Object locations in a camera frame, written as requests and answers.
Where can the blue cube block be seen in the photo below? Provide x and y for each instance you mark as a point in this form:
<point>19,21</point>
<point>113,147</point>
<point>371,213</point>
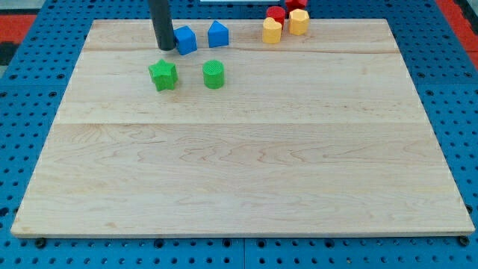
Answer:
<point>185,40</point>

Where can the red star block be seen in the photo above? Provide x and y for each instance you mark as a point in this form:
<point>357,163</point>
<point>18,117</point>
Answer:
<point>295,4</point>

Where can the yellow hexagon block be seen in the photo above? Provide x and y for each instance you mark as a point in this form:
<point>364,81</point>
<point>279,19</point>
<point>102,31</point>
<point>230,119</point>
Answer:
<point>298,22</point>

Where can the yellow heart block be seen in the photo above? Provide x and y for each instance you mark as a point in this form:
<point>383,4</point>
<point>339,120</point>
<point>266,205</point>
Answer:
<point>271,31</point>

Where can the blue triangular prism block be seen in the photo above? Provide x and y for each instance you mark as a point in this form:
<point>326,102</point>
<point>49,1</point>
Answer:
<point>218,35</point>

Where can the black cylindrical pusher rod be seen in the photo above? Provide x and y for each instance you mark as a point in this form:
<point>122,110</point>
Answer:
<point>162,23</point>

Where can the green star block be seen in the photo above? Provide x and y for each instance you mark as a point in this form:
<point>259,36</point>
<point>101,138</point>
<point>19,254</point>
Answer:
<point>163,75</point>

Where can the red cylinder block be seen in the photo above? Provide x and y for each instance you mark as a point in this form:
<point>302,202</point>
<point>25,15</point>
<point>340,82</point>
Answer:
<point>277,13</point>

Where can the light wooden board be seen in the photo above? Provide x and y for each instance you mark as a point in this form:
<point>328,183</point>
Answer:
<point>321,135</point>

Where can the green cylinder block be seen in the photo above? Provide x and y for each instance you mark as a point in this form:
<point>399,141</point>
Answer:
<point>213,74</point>

